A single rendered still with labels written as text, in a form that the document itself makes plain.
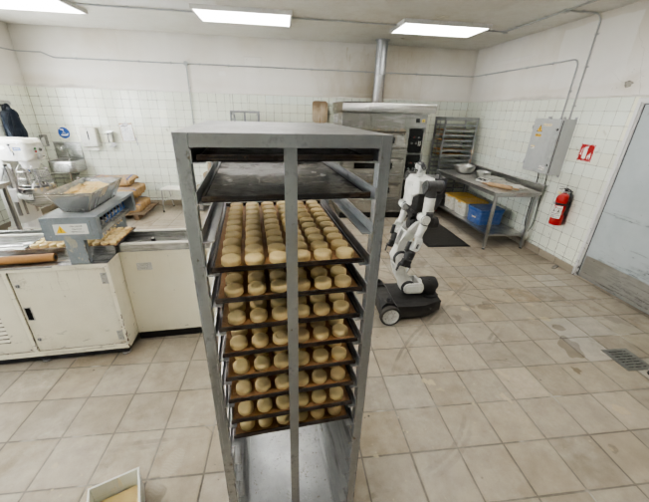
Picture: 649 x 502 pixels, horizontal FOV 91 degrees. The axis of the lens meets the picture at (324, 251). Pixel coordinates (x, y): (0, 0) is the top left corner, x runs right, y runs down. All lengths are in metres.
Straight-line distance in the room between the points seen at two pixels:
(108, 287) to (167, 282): 0.40
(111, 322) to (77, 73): 5.38
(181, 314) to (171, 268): 0.44
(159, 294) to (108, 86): 5.04
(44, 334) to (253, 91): 5.07
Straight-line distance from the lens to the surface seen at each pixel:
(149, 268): 2.86
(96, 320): 3.00
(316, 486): 1.97
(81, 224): 2.65
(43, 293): 3.01
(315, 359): 1.07
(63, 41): 7.64
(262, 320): 0.93
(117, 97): 7.29
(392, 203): 6.22
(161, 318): 3.08
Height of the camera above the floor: 1.87
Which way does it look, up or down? 24 degrees down
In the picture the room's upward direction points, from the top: 2 degrees clockwise
